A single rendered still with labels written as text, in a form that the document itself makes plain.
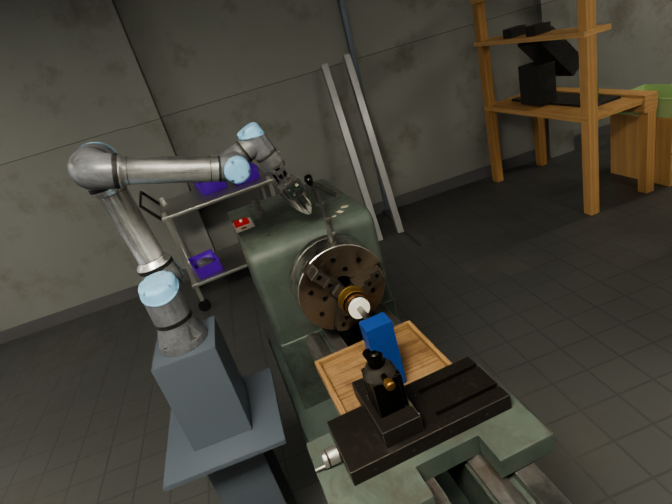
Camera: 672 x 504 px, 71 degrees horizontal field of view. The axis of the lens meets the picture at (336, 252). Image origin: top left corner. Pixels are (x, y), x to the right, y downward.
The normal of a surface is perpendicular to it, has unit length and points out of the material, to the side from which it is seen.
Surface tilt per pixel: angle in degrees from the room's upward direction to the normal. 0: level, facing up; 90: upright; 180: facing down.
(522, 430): 0
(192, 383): 90
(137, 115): 90
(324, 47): 90
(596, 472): 0
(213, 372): 90
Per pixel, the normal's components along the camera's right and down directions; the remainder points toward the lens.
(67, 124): 0.25, 0.36
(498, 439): -0.25, -0.87
